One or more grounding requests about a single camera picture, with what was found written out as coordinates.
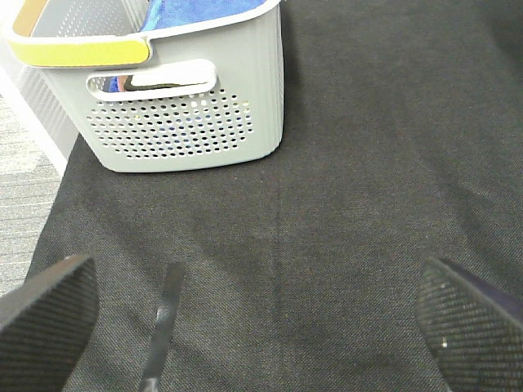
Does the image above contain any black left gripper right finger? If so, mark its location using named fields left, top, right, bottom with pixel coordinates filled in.
left=416, top=258, right=522, bottom=391

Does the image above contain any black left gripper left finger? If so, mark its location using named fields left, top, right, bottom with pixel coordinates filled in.
left=1, top=255, right=99, bottom=391

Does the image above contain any black table cloth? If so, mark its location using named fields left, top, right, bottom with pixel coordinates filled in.
left=29, top=1, right=522, bottom=391

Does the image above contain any grey perforated laundry basket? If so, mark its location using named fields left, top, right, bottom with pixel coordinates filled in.
left=1, top=1, right=284, bottom=173

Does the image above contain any blue towel in basket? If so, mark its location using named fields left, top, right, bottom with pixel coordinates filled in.
left=107, top=1, right=284, bottom=101

